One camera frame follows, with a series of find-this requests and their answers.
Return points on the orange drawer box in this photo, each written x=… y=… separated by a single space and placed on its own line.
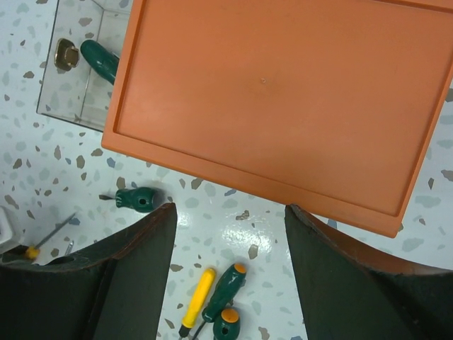
x=329 y=105

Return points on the stubby green screwdriver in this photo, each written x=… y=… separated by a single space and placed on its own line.
x=139 y=199

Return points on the yellow thin screwdriver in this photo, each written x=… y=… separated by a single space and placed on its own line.
x=32 y=252

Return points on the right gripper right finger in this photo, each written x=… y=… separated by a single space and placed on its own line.
x=350 y=290

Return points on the clear drawer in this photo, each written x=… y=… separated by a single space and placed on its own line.
x=71 y=90

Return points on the yellow black screwdriver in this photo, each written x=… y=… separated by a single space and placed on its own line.
x=197 y=301

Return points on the green orange-capped screwdriver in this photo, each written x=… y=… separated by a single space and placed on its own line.
x=224 y=292

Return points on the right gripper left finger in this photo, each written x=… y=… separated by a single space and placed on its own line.
x=112 y=289

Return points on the short green screwdriver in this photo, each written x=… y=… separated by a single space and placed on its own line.
x=228 y=325

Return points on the long green screwdriver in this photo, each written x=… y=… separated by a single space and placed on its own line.
x=101 y=60

